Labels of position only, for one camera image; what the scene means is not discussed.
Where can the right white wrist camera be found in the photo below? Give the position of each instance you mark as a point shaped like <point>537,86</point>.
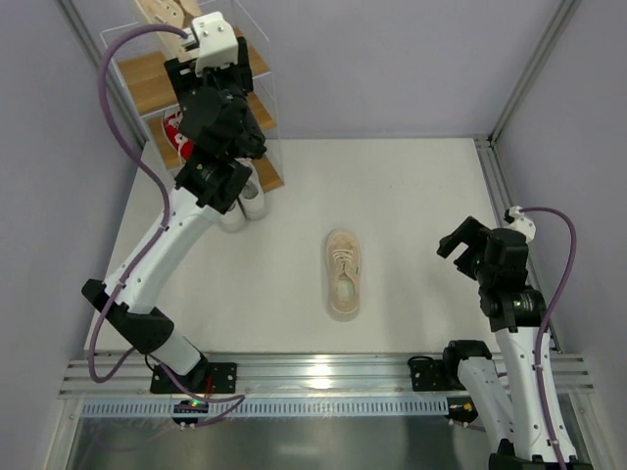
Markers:
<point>517,220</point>

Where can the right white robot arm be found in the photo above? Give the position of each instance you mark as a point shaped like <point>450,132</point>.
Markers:
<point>522,418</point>

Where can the white sneaker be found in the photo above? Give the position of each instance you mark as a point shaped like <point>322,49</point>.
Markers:
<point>233,220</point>
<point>252,196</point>

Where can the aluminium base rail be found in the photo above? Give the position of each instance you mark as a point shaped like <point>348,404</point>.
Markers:
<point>272,374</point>

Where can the red sneaker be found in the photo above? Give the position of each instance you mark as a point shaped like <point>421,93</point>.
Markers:
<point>179,142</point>

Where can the right aluminium frame post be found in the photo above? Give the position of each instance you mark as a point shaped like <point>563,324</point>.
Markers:
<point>549,38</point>

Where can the beige lace sneaker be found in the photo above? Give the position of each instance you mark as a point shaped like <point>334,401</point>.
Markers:
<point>343,262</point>
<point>178,13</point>

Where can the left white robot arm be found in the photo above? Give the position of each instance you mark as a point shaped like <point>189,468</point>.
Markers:
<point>204,189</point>

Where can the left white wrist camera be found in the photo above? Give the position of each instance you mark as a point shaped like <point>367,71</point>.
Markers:
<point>211,43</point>

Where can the grey slotted cable duct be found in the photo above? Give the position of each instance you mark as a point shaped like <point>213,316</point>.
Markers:
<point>267,407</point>

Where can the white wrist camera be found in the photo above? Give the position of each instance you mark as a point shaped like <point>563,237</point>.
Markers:
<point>517,220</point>
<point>211,43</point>

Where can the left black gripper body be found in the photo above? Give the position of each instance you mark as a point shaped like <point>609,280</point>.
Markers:
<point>178,69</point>

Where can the aluminium frame post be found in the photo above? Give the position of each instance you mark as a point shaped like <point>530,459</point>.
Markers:
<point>81,33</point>
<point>549,38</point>

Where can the left aluminium frame post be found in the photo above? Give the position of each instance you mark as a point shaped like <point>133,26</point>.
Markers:
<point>81,33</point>

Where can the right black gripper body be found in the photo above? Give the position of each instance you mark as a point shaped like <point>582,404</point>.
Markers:
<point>466,243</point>

